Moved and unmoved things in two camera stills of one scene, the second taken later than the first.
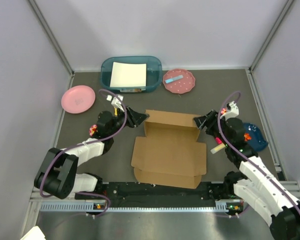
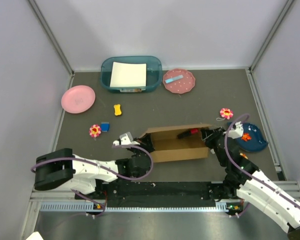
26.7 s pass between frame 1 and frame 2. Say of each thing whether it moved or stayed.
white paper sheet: stayed
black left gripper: moved
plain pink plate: stayed
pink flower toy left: stayed
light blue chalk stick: stayed
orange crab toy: stayed
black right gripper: moved
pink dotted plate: stayed
